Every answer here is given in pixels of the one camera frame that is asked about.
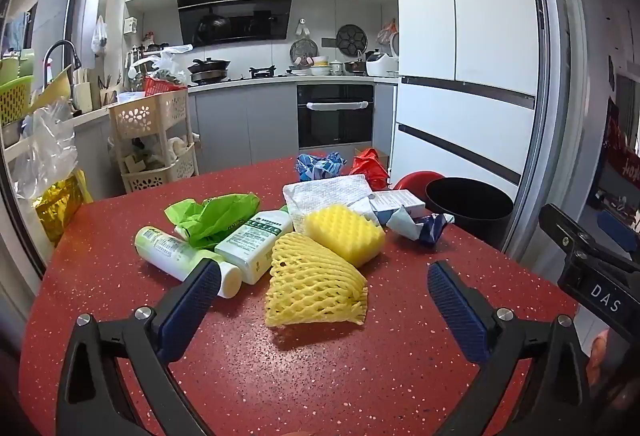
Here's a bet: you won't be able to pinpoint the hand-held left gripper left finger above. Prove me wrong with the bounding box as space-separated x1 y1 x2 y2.
56 258 223 436

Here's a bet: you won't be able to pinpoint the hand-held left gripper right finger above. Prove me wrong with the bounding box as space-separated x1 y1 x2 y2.
426 260 591 436

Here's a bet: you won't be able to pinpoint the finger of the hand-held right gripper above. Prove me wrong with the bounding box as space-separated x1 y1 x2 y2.
539 203 621 267
597 210 640 253

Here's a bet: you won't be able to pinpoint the white squeeze tube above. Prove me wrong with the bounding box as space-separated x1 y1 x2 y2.
135 226 242 299

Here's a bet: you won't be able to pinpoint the white bottle with green label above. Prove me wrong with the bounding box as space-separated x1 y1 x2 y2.
215 208 294 285

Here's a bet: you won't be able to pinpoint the green plastic bag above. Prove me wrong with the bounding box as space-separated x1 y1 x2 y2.
165 193 262 251

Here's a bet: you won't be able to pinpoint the white and blue paper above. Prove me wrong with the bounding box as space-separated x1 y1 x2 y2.
375 206 455 247

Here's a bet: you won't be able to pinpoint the black bin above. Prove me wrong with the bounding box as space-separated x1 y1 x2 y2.
425 177 514 251

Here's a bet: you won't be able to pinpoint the yellow foam fruit net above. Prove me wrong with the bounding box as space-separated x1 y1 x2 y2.
265 232 368 329

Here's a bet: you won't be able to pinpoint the small white box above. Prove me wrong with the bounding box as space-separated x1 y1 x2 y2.
369 191 427 223

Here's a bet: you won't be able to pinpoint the yellow sponge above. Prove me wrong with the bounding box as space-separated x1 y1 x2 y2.
305 204 387 267

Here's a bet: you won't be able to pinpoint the red bag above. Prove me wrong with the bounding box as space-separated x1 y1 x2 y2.
349 148 391 191

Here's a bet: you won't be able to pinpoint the white paper towel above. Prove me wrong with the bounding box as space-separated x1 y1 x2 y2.
282 173 381 234

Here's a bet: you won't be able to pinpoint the blue and white wrapper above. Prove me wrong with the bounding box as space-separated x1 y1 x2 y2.
295 152 347 181

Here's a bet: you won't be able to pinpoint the red banner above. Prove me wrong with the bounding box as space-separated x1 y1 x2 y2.
600 96 640 211

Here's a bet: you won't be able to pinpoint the red stool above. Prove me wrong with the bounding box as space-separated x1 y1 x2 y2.
392 171 446 193

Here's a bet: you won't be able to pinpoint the yellow plastic bag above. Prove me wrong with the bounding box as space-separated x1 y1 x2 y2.
75 168 94 204

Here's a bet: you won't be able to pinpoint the gold foil bag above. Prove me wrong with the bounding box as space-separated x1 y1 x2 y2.
35 171 93 247

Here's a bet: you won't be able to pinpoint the grey base cabinets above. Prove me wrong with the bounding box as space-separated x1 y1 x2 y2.
187 83 398 167

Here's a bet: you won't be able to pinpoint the beige storage trolley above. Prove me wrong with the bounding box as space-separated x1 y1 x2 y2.
108 90 198 194

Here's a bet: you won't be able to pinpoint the clear plastic bag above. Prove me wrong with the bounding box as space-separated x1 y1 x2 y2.
12 98 78 201

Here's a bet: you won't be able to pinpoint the red basket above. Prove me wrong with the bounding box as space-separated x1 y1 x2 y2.
144 76 188 97

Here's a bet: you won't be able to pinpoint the white refrigerator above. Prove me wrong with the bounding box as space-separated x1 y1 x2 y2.
387 0 541 187

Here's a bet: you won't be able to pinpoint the black built-in oven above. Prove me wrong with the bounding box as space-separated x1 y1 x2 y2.
296 83 375 151

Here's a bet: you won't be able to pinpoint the black wok with lid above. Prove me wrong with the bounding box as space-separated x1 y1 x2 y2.
187 57 232 84

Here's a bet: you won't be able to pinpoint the white utensil holder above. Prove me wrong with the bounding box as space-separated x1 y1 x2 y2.
74 68 93 113

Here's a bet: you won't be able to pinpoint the white boxy cooker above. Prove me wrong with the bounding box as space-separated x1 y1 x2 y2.
366 48 399 77

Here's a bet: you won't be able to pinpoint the yellow board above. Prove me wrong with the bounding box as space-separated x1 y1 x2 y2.
30 64 73 117

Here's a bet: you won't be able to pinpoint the yellow basket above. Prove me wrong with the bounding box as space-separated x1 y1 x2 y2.
0 78 33 129

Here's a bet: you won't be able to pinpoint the grey round rack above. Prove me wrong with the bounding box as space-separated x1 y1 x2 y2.
290 38 318 66

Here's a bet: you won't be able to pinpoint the hanging white plastic bag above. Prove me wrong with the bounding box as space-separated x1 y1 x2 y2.
91 16 108 55

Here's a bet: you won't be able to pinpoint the dark round rack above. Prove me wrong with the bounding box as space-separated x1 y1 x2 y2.
336 24 368 55

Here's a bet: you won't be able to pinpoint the kitchen faucet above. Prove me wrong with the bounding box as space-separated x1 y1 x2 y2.
42 40 83 89

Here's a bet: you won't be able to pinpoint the black range hood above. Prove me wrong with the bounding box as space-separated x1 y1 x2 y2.
176 0 296 49

